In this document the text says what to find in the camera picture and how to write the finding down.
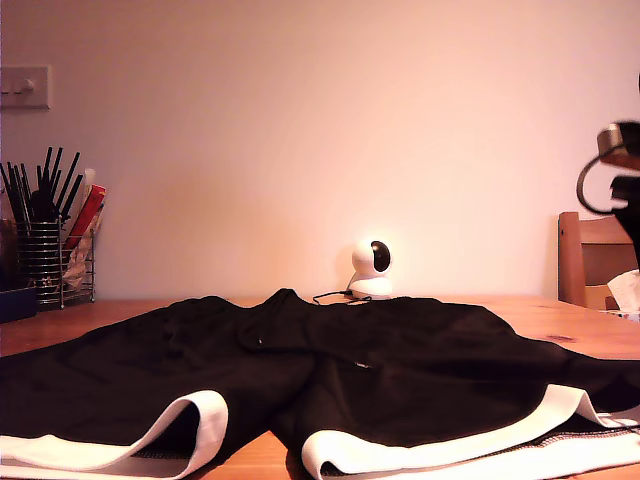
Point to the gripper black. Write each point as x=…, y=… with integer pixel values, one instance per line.
x=627, y=192

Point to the black shorts with white stripes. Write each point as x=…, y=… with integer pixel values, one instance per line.
x=350, y=390

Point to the white tissue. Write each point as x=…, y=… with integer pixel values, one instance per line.
x=627, y=290

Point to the wooden chair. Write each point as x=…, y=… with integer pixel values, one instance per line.
x=572, y=260

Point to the patterned tissue box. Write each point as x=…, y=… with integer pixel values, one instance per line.
x=624, y=316

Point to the red paper packet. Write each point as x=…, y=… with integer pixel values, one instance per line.
x=88, y=209

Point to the white paper chopstick sleeve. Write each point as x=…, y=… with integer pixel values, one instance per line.
x=89, y=178

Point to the clear plastic bag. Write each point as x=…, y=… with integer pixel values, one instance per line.
x=78, y=264

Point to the dark blue box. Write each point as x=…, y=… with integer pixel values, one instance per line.
x=17, y=305

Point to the dark brown jar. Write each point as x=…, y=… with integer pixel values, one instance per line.
x=7, y=254

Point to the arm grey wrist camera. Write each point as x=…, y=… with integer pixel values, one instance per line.
x=622, y=145

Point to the white dome security camera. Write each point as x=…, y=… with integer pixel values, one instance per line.
x=368, y=284

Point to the white light switch plate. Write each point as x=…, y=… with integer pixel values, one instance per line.
x=25, y=89

